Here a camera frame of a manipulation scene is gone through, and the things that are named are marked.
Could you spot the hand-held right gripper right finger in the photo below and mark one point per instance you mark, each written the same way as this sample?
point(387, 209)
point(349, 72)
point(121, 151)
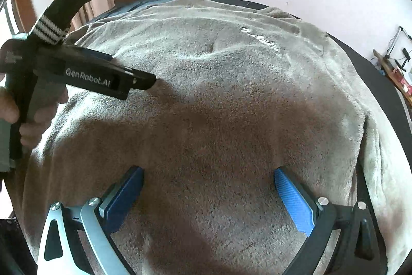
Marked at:
point(294, 204)

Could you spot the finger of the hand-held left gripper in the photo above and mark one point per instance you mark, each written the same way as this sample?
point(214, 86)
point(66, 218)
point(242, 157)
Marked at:
point(143, 81)

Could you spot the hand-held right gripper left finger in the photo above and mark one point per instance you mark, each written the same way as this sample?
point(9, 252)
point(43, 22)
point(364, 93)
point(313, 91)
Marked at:
point(125, 194)

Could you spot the grey fleece sweater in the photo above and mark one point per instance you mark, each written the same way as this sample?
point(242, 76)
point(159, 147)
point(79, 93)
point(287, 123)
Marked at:
point(225, 107)

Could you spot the person's left hand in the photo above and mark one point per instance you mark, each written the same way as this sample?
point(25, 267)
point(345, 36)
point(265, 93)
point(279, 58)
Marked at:
point(35, 133)

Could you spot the red box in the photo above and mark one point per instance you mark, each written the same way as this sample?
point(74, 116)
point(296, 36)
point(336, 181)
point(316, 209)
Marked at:
point(407, 85)

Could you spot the wooden desk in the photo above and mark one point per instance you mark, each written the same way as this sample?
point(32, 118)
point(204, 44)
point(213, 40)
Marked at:
point(394, 70)

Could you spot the black desk lamp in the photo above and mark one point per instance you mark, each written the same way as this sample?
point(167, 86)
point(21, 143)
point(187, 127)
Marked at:
point(396, 43)

